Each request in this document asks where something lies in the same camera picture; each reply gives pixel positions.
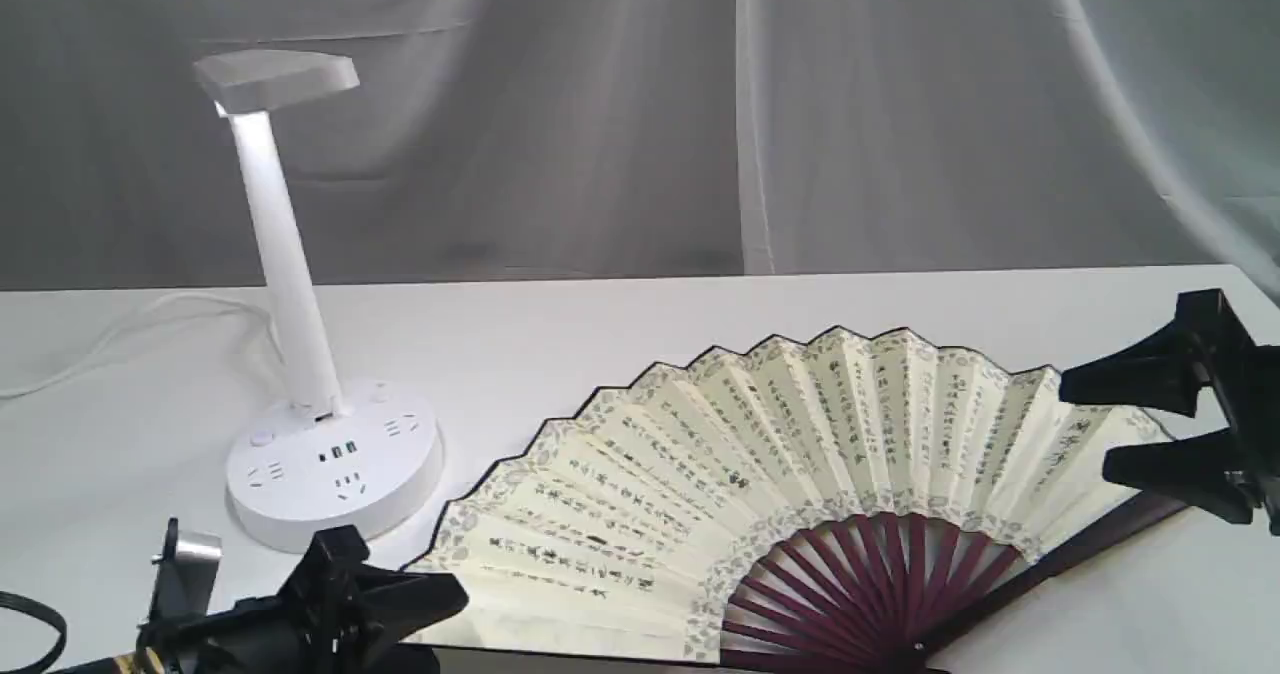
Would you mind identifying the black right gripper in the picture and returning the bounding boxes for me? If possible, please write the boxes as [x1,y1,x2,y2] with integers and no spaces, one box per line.
[1059,288,1279,536]

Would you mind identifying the white desk lamp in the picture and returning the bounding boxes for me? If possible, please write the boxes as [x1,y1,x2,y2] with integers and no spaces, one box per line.
[195,49,445,554]

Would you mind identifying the white power cable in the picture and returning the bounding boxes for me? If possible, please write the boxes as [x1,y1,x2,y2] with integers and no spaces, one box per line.
[0,290,285,400]

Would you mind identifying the folding paper fan dark ribs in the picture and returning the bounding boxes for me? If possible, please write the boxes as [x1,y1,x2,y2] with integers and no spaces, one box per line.
[401,326,1190,674]

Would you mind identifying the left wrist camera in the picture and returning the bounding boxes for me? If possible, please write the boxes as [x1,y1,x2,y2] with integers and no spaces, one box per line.
[147,515,223,623]

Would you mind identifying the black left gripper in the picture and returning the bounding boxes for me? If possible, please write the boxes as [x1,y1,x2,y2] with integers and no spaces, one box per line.
[76,524,468,673]

